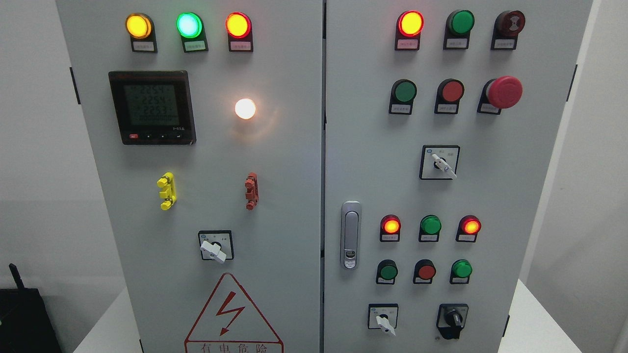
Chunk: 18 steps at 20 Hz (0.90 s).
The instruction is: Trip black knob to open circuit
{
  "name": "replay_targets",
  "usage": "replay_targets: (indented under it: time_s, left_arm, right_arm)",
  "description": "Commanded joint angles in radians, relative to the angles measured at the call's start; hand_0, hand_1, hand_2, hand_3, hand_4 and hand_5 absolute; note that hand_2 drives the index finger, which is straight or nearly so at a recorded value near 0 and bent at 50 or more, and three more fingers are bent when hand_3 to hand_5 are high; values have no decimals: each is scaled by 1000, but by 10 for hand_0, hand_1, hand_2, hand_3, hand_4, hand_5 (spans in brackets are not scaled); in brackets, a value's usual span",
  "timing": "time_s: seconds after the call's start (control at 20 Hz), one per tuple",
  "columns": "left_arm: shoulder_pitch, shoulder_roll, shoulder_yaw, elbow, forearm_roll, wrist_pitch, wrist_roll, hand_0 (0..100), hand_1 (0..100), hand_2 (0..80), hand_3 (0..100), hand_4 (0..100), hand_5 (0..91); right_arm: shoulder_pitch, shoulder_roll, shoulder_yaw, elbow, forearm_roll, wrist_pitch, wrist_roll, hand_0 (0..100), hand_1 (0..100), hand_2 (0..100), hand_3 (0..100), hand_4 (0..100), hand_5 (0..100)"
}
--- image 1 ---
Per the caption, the white selector switch left door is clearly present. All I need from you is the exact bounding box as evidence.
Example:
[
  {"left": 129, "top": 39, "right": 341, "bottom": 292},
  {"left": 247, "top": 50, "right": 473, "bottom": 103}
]
[{"left": 198, "top": 230, "right": 234, "bottom": 264}]

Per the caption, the red lit indicator left door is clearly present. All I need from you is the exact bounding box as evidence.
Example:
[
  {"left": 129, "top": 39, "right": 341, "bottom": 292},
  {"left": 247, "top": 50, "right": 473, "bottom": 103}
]
[{"left": 226, "top": 12, "right": 254, "bottom": 52}]

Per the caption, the white selector switch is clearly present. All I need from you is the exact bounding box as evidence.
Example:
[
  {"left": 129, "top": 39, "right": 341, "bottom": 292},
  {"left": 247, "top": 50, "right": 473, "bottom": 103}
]
[
  {"left": 367, "top": 303, "right": 399, "bottom": 336},
  {"left": 419, "top": 145, "right": 461, "bottom": 179}
]

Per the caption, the grey left cabinet door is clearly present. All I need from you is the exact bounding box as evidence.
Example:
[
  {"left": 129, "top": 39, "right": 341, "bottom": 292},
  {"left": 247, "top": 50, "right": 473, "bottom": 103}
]
[{"left": 56, "top": 0, "right": 323, "bottom": 353}]

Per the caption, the red push button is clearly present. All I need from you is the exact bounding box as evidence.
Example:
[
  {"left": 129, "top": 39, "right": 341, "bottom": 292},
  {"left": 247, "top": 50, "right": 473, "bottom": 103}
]
[
  {"left": 434, "top": 78, "right": 465, "bottom": 115},
  {"left": 413, "top": 259, "right": 437, "bottom": 284}
]

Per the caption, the red lit indicator door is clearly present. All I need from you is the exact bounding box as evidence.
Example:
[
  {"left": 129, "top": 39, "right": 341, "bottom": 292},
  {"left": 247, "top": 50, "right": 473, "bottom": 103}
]
[
  {"left": 226, "top": 12, "right": 254, "bottom": 52},
  {"left": 394, "top": 10, "right": 424, "bottom": 51}
]

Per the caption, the white lit indicator light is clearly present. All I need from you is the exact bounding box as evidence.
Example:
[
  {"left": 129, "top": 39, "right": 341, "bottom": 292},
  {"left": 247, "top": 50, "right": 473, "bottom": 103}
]
[{"left": 234, "top": 98, "right": 257, "bottom": 119}]

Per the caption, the green indicator bottom right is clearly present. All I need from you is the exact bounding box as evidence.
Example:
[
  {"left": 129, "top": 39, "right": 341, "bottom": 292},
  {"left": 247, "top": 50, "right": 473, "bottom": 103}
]
[{"left": 449, "top": 259, "right": 473, "bottom": 284}]

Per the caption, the red lit indicator lower left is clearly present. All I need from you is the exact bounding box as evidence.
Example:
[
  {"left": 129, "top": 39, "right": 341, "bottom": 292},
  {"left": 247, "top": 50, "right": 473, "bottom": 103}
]
[{"left": 379, "top": 214, "right": 401, "bottom": 243}]

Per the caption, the grey cabinet door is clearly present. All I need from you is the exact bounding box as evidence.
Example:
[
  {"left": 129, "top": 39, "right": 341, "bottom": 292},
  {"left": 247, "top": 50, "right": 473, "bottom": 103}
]
[
  {"left": 56, "top": 0, "right": 323, "bottom": 353},
  {"left": 323, "top": 0, "right": 592, "bottom": 353}
]

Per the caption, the red indicator lower right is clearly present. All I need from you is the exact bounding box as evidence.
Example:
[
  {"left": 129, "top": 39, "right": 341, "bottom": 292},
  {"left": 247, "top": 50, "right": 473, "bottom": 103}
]
[{"left": 456, "top": 215, "right": 482, "bottom": 243}]

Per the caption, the black device with antenna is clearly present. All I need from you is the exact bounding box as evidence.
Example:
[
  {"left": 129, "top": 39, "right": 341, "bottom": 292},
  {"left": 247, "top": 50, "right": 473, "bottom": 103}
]
[{"left": 0, "top": 263, "right": 61, "bottom": 353}]

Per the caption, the red terminal connector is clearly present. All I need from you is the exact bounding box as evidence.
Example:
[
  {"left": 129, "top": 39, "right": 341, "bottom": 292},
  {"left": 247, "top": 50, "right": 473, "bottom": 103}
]
[{"left": 244, "top": 172, "right": 260, "bottom": 210}]

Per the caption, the red push button upper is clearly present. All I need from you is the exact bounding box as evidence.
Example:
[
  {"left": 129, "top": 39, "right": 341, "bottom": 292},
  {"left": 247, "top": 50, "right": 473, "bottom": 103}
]
[{"left": 434, "top": 78, "right": 465, "bottom": 115}]

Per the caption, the red push button lower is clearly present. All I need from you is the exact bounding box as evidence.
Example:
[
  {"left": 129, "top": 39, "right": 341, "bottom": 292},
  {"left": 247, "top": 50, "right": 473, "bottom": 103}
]
[{"left": 413, "top": 259, "right": 437, "bottom": 284}]

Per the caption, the green push button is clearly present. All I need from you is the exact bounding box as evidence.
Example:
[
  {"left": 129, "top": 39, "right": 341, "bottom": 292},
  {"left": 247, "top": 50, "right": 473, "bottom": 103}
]
[
  {"left": 389, "top": 79, "right": 417, "bottom": 115},
  {"left": 375, "top": 259, "right": 398, "bottom": 285}
]

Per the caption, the dark red buzzer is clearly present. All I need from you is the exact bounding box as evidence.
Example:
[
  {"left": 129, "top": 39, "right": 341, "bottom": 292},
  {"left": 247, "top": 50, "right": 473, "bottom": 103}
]
[{"left": 491, "top": 10, "right": 526, "bottom": 50}]

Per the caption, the black digital power meter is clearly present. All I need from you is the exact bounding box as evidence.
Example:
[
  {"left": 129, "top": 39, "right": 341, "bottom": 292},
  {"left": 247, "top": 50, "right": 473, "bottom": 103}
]
[{"left": 108, "top": 70, "right": 197, "bottom": 145}]

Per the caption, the grey right cabinet door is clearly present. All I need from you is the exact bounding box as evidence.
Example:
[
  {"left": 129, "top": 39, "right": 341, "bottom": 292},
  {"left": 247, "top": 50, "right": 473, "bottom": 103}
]
[{"left": 323, "top": 0, "right": 592, "bottom": 353}]

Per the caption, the red electric warning sticker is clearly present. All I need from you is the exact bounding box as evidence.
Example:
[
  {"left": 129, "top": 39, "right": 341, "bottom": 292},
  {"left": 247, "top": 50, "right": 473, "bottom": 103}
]
[{"left": 184, "top": 273, "right": 284, "bottom": 353}]

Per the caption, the yellow terminal connector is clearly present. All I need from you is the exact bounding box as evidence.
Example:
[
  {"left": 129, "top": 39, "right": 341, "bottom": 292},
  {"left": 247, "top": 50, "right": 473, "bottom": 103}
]
[{"left": 157, "top": 172, "right": 177, "bottom": 211}]

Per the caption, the red lit indicator right door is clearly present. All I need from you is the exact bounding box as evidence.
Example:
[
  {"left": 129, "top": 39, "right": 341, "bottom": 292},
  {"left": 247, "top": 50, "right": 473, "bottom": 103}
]
[{"left": 394, "top": 10, "right": 424, "bottom": 51}]

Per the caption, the black knob selector switch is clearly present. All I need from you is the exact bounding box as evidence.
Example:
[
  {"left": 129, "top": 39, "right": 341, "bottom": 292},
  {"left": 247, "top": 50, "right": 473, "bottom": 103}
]
[{"left": 437, "top": 303, "right": 469, "bottom": 340}]

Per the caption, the silver door handle lock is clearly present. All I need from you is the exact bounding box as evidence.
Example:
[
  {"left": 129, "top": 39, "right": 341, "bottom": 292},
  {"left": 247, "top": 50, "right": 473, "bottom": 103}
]
[{"left": 340, "top": 201, "right": 362, "bottom": 270}]

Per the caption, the yellow indicator light top left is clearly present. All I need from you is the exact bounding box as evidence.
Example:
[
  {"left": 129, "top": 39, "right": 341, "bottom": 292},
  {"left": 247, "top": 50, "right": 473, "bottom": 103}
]
[{"left": 125, "top": 13, "right": 157, "bottom": 53}]

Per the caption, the green indicator lower middle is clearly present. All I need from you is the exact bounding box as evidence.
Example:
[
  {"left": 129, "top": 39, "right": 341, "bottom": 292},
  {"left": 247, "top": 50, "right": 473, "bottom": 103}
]
[{"left": 418, "top": 215, "right": 442, "bottom": 243}]

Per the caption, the white selector switch bottom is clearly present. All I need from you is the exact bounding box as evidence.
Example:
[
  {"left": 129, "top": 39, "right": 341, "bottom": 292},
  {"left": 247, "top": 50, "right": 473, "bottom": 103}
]
[{"left": 367, "top": 303, "right": 399, "bottom": 336}]

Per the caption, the green push button lower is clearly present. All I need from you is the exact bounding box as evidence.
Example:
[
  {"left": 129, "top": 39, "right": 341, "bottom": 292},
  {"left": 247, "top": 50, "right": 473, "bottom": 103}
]
[{"left": 375, "top": 259, "right": 398, "bottom": 285}]

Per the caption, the green indicator top right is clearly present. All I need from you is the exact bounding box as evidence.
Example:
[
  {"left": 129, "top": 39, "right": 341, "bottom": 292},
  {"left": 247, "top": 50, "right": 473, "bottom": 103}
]
[{"left": 443, "top": 9, "right": 475, "bottom": 50}]

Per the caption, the red emergency stop button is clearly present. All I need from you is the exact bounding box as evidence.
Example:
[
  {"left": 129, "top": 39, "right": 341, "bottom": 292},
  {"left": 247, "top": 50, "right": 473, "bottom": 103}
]
[{"left": 477, "top": 76, "right": 523, "bottom": 115}]

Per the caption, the green lit indicator light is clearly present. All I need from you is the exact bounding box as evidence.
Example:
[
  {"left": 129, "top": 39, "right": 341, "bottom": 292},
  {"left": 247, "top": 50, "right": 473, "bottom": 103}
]
[{"left": 176, "top": 12, "right": 209, "bottom": 53}]

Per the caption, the green push button upper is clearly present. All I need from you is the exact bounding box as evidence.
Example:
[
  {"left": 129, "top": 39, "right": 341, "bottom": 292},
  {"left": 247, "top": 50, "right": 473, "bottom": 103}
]
[{"left": 389, "top": 79, "right": 417, "bottom": 115}]

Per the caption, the white selector switch upper right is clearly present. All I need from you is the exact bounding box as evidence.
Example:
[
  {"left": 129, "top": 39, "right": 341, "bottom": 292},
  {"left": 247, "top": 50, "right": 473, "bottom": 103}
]
[{"left": 419, "top": 145, "right": 461, "bottom": 179}]

